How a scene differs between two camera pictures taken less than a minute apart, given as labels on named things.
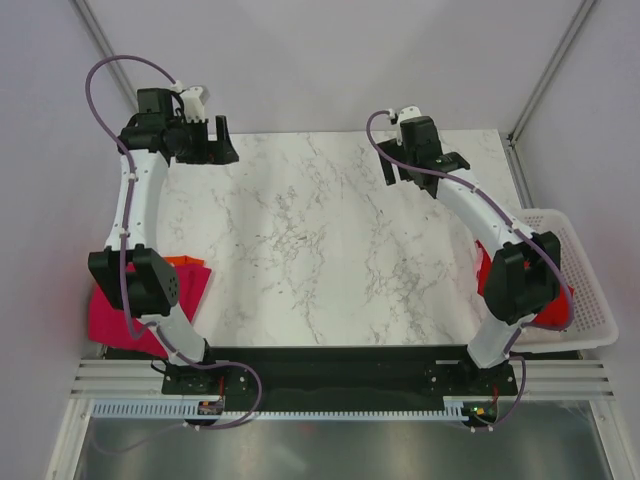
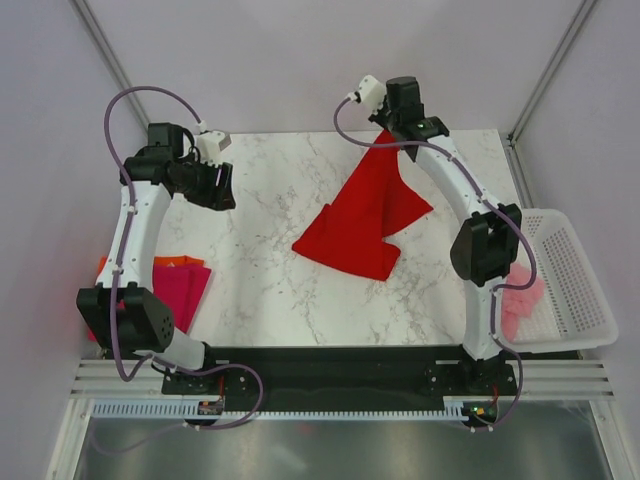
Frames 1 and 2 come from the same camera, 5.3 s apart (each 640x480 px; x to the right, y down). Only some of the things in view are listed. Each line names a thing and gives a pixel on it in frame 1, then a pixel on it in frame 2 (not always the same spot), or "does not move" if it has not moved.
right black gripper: [393, 149] to [377, 118]
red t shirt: [554, 314] to [377, 200]
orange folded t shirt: [184, 260] does not move
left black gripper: [220, 152] to [216, 198]
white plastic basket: [593, 321] does not move
